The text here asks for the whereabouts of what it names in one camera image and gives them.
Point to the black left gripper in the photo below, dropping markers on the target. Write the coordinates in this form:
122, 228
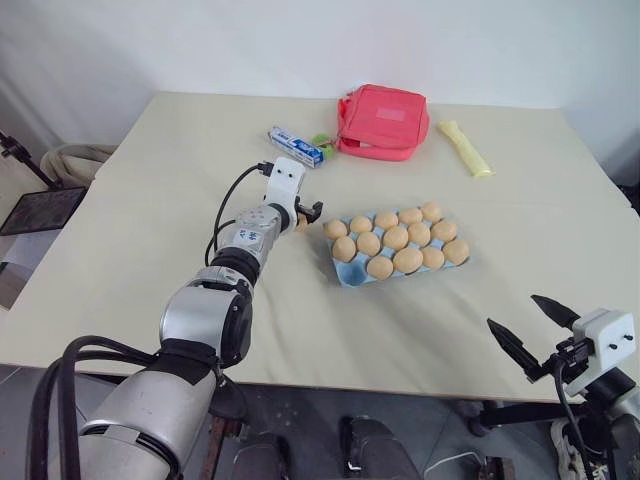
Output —
312, 210

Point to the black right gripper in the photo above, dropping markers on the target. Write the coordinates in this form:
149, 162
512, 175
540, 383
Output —
575, 348

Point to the beige egg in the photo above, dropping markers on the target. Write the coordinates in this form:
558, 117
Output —
301, 225
344, 248
407, 260
386, 220
410, 216
395, 237
380, 266
431, 211
335, 229
443, 230
368, 242
359, 224
419, 233
455, 251
432, 257

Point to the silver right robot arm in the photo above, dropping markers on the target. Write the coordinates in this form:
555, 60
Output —
625, 415

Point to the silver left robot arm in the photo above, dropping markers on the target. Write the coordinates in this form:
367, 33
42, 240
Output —
200, 320

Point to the light blue plastic egg tray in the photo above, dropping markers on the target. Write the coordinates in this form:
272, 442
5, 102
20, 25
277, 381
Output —
350, 275

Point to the blue white toothpaste box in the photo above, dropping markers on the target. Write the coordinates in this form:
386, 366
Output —
295, 145

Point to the small green object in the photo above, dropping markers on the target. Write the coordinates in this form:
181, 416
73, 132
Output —
320, 138

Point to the black metal stand bar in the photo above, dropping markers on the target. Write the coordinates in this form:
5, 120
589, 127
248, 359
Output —
515, 415

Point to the red fabric pouch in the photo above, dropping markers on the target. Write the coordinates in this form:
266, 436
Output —
385, 120

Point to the white laced sneaker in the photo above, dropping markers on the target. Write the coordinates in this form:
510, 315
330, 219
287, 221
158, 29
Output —
565, 445

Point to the pale yellow rolled plastic bag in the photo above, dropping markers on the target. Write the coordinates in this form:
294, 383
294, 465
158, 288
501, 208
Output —
467, 150

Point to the dark rounded shape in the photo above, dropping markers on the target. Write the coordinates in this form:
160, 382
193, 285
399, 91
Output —
260, 457
372, 445

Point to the black flat panel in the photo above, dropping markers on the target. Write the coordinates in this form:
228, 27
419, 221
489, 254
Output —
42, 210

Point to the black tripod stand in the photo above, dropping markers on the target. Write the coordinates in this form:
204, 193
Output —
25, 157

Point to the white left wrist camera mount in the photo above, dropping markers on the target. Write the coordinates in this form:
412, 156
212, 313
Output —
282, 185

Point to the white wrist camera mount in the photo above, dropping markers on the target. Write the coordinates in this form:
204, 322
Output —
600, 335
282, 185

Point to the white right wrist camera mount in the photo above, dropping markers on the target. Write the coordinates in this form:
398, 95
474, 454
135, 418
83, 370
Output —
600, 335

